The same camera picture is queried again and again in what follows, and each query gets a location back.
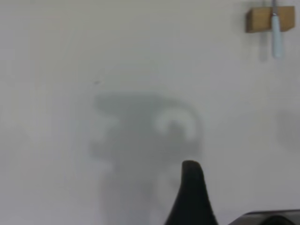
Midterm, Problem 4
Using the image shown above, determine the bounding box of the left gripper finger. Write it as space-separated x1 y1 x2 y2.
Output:
164 160 218 225

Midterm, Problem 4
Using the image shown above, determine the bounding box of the spoon with pale blue handle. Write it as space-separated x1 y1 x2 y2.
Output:
270 0 285 59

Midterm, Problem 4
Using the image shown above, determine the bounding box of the notched wooden block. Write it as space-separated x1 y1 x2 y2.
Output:
245 6 295 33

